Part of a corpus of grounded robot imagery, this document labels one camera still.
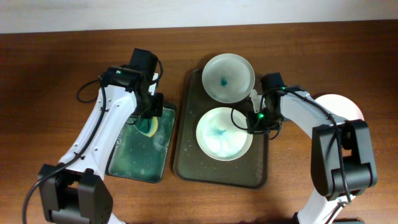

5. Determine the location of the green yellow sponge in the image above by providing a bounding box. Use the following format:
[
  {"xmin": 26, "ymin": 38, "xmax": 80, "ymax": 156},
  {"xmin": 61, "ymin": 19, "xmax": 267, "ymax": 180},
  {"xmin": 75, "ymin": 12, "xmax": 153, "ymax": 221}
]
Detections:
[{"xmin": 134, "ymin": 117, "xmax": 159, "ymax": 138}]

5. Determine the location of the white plate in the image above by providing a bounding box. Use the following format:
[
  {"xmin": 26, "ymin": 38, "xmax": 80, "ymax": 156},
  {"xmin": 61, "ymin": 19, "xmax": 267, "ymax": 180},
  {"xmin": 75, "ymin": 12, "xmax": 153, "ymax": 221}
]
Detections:
[
  {"xmin": 201, "ymin": 54, "xmax": 255, "ymax": 103},
  {"xmin": 195, "ymin": 107, "xmax": 253, "ymax": 161},
  {"xmin": 315, "ymin": 94, "xmax": 364, "ymax": 121}
]

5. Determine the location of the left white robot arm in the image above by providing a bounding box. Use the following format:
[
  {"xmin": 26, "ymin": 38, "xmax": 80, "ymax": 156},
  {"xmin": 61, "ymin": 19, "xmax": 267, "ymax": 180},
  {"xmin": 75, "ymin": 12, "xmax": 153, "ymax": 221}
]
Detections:
[{"xmin": 35, "ymin": 65, "xmax": 163, "ymax": 223}]

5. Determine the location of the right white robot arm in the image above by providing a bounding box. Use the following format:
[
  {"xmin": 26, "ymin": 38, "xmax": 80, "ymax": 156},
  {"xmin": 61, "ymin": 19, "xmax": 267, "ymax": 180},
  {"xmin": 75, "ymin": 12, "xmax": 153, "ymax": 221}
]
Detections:
[{"xmin": 246, "ymin": 86, "xmax": 377, "ymax": 223}]

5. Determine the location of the small green wash tray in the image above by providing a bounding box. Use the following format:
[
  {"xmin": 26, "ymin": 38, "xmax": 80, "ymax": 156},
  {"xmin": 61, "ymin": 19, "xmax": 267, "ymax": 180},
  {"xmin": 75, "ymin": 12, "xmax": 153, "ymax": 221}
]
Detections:
[{"xmin": 106, "ymin": 103, "xmax": 177, "ymax": 183}]

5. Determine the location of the large dark brown tray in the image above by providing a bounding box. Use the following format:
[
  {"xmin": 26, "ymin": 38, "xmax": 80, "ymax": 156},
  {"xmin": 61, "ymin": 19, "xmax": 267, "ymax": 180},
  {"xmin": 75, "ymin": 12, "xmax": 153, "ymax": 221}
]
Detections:
[{"xmin": 173, "ymin": 70, "xmax": 269, "ymax": 189}]

